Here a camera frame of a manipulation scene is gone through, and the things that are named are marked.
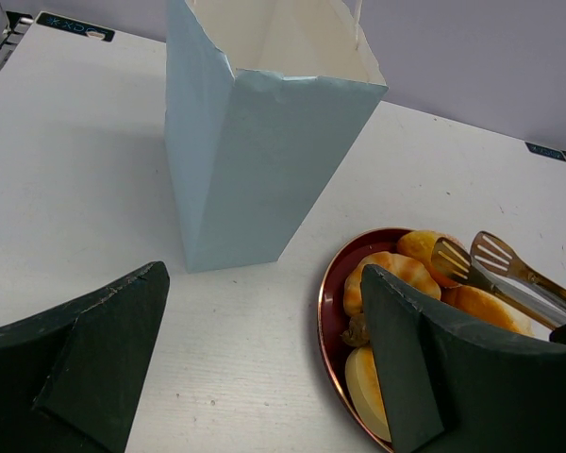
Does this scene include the left blue table label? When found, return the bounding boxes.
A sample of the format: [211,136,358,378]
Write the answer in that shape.
[36,11,115,42]

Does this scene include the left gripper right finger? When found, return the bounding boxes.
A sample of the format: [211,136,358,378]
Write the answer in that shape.
[361,265,566,452]

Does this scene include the dark red round plate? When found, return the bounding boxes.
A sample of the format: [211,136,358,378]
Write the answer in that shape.
[316,227,410,452]

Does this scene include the small glazed donut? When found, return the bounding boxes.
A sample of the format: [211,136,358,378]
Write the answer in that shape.
[345,345,391,442]

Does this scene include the light blue paper bag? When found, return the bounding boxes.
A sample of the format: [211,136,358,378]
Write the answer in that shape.
[164,1,388,273]

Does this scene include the small sugared round bun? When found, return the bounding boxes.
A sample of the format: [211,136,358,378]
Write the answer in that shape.
[396,230,465,288]

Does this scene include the large round bread roll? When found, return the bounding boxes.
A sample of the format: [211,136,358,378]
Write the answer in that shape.
[441,286,534,337]

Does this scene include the golden croissant bread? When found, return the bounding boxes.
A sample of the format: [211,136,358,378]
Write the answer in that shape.
[342,251,442,317]

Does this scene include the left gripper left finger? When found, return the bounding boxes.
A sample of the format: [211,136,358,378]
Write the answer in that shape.
[0,261,170,452]

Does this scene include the dark brown bread piece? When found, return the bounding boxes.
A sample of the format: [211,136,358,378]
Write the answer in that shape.
[341,312,370,348]

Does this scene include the blue table label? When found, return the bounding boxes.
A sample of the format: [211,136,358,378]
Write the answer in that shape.
[524,142,566,161]
[36,11,115,42]

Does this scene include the right blue table label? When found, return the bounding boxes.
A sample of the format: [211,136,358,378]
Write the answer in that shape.
[524,142,566,161]

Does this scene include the metal serving tongs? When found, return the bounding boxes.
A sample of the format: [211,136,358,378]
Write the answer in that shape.
[431,231,566,330]

